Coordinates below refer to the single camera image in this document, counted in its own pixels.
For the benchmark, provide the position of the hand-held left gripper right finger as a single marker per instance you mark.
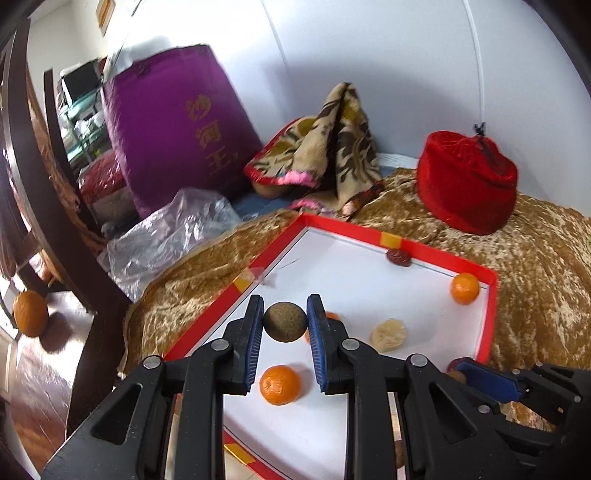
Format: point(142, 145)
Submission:
point(316, 355)

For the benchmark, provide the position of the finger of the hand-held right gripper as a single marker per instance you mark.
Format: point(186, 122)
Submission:
point(491, 382)

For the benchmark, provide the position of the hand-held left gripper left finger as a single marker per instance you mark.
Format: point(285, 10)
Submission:
point(251, 355)

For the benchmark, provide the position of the orange mandarin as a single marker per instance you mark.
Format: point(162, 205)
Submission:
point(30, 314)
point(465, 288)
point(279, 385)
point(332, 316)

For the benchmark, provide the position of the brown round fruit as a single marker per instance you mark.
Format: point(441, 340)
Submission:
point(285, 322)

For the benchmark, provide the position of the red hexagonal box tray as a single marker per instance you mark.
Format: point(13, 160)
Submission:
point(351, 267)

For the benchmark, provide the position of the golden velvet blanket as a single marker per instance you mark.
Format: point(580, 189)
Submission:
point(545, 286)

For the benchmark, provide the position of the clear plastic bag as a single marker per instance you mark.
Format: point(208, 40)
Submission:
point(175, 240)

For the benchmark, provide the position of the red velvet hat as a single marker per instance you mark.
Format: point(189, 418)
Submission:
point(461, 184)

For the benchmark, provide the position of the floral patterned blanket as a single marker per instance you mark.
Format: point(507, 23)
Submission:
point(351, 152)

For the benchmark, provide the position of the red mesh bag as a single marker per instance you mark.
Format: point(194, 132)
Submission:
point(104, 180)

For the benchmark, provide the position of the purple fabric bag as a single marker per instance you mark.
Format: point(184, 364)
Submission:
point(161, 138)

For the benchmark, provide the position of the dark wooden chair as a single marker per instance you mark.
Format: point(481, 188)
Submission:
point(55, 221)

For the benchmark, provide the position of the black clip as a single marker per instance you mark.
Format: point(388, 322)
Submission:
point(480, 128)

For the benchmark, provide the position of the metal storage shelf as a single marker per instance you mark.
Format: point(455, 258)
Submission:
point(78, 87)

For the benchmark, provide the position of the yellow wall frame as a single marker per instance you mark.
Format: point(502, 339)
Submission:
point(106, 11)

